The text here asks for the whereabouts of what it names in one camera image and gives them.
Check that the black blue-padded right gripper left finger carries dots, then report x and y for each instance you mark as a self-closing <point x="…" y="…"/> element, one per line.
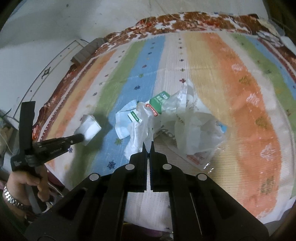
<point x="132" y="177"/>

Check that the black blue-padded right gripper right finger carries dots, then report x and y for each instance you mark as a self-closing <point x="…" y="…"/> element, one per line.
<point x="164" y="177"/>

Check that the white tissue paper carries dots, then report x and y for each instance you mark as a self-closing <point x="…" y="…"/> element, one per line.
<point x="140" y="131"/>

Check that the clear plastic bag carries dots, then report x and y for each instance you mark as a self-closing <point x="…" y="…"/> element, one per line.
<point x="188" y="122"/>

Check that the small white tissue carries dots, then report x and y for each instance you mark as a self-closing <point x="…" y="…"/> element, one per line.
<point x="89" y="127"/>

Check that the green white medicine box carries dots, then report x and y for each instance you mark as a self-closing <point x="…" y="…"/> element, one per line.
<point x="155" y="103"/>

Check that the person's left hand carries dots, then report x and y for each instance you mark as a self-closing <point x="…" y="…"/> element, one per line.
<point x="18" y="181"/>

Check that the silver wrist watch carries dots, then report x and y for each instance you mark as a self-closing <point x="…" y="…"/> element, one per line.
<point x="14" y="202"/>

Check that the flat printed plastic package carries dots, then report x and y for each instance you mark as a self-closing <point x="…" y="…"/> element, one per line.
<point x="201" y="160"/>

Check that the striped colourful bed mat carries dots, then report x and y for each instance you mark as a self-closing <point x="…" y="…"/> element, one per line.
<point x="217" y="102"/>

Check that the grey folded cloth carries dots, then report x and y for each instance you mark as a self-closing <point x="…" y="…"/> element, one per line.
<point x="87" y="51"/>

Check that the brown floral bed sheet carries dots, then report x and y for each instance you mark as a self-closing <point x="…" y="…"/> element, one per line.
<point x="170" y="23"/>

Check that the patterned pillow at bed corner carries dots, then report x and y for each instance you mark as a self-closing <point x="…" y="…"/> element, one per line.
<point x="269" y="30"/>

